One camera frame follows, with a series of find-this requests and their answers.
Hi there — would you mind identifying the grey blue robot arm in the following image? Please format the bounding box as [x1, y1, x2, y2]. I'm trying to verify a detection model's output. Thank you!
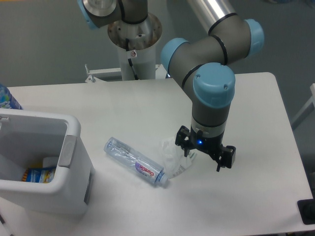
[78, 0, 264, 168]

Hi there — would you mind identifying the white pedestal foot bracket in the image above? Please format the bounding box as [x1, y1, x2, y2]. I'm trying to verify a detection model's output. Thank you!
[85, 64, 170, 83]

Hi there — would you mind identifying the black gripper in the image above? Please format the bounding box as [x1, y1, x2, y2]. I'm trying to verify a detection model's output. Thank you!
[175, 125, 236, 172]

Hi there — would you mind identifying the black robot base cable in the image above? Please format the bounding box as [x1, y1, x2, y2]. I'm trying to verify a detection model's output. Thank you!
[125, 38, 139, 81]

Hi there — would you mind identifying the blue patterned bottle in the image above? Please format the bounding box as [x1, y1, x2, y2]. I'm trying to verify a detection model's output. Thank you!
[0, 84, 23, 110]

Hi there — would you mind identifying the white frame leg right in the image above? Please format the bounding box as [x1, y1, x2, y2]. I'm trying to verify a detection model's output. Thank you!
[291, 83, 315, 130]

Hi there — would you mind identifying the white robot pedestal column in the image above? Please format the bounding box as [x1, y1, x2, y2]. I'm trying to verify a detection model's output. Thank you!
[108, 13, 162, 81]

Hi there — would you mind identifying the white plastic trash can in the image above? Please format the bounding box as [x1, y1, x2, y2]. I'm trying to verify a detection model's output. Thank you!
[0, 109, 95, 214]

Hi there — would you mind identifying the blue yellow snack packet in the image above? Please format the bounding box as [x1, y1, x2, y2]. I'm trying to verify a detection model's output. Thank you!
[22, 167, 56, 183]

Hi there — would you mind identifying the black clamp at table edge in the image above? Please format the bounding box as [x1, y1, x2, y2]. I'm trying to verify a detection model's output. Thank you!
[297, 199, 315, 225]

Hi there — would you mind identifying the clear plastic wrapper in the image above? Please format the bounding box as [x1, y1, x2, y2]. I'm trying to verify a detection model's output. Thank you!
[159, 136, 197, 178]

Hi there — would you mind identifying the clear plastic water bottle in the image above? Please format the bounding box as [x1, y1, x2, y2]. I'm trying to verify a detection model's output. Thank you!
[104, 137, 168, 187]

